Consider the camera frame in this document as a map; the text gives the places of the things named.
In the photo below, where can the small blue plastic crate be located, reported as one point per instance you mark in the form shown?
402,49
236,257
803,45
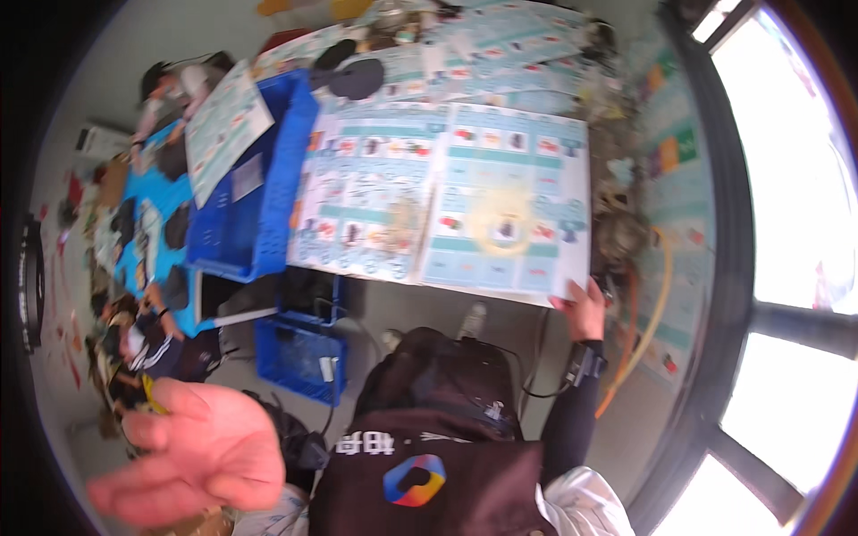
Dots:
301,362

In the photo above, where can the large printed picture sheet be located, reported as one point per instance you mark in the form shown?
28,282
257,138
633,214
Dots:
442,201

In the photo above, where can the dark window frame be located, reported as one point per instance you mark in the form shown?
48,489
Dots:
727,268

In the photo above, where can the heap of dark clutter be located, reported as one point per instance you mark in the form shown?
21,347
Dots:
620,231

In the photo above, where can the black round fan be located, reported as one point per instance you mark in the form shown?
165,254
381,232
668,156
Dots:
355,77

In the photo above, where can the white box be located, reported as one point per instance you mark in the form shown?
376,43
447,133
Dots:
100,141

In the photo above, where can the blue table with clutter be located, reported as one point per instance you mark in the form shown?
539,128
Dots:
151,201

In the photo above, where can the person's left hand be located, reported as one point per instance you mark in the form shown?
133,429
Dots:
221,449

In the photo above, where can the small printed picture sheet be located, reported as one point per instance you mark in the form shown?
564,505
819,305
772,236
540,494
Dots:
224,131

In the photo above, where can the spread of printed sheets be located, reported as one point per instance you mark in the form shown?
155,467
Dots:
482,60

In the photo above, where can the person's right hand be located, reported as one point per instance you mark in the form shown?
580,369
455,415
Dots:
586,315

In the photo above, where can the printed sheets with coloured squares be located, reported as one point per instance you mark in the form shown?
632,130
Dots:
677,201

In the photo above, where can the person's body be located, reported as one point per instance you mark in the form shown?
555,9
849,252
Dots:
436,482

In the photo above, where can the large blue plastic crate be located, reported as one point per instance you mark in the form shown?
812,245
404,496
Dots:
268,201

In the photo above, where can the yellow strip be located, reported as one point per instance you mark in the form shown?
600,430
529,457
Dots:
153,395

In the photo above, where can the heap of small items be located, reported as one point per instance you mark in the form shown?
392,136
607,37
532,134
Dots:
409,20

